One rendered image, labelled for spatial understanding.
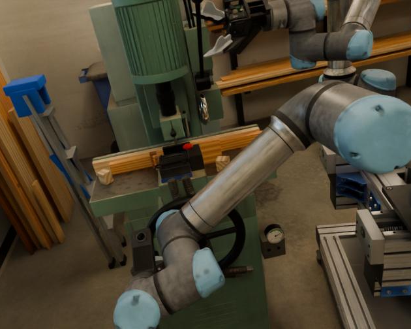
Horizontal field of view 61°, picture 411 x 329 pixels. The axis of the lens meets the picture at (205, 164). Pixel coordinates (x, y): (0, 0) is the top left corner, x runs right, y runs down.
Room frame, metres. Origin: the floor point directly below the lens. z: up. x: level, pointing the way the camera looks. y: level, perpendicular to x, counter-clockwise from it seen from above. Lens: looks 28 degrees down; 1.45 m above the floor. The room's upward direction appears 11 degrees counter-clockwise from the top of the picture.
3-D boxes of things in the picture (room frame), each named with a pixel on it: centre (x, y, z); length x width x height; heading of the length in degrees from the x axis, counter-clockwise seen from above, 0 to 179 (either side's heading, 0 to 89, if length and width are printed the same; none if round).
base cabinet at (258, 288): (1.23, 0.10, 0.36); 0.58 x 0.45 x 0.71; 3
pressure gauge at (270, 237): (0.92, -0.18, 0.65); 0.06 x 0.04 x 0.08; 93
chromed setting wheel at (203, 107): (1.25, -0.03, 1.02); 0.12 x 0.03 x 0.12; 3
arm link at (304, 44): (1.01, -0.35, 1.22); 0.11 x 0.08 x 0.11; 49
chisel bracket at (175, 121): (1.13, 0.09, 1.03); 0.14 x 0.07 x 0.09; 3
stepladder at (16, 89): (1.75, 0.73, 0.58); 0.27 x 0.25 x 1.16; 97
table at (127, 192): (1.00, 0.08, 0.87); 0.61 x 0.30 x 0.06; 93
